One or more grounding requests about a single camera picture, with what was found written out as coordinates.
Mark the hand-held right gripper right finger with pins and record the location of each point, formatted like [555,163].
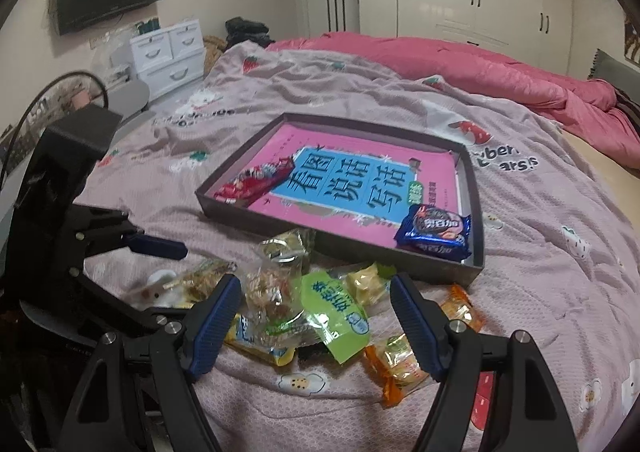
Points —
[415,327]

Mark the white drawer cabinet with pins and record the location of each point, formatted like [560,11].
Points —
[165,62]

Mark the dark shallow cardboard box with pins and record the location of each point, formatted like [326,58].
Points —
[350,244]

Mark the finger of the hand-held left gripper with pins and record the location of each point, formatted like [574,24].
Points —
[115,304]
[160,247]

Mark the floral wall painting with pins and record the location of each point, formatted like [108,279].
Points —
[632,37]

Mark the blue cookie packet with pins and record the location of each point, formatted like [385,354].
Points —
[432,232]

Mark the clear stick snack packet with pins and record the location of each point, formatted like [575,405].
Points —
[200,277]

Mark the small yellow snack packet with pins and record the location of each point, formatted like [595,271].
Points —
[365,282]

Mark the dark green bottles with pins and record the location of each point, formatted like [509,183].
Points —
[146,26]

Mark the black round frame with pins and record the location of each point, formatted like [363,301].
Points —
[104,87]

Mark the long yellow snack packet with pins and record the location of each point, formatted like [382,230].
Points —
[255,348]

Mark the beige bed sheet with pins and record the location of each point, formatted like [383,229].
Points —
[605,157]

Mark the striped pillow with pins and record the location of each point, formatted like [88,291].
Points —
[629,107]

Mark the pink and blue book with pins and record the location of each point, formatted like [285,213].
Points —
[350,147]

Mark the orange cracker packet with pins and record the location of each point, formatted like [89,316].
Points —
[395,364]

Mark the lilac printed blanket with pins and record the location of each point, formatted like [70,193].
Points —
[525,242]

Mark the clear plastic bags clutter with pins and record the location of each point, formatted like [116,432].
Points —
[112,62]

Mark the grey upholstered chair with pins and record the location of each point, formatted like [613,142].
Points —
[130,100]

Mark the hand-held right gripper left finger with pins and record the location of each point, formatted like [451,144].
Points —
[215,327]

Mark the dark clothes pile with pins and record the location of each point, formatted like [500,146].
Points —
[247,30]

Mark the grey padded headboard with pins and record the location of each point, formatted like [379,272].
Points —
[615,65]

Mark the tan knitted cloth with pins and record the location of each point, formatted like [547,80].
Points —
[214,50]

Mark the pink quilt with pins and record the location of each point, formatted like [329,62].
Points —
[450,67]

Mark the red snack packet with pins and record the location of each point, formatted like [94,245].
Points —
[250,182]

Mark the clear nut snack packet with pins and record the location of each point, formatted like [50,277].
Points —
[265,294]

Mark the small orange snack packet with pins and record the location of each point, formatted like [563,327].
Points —
[457,307]

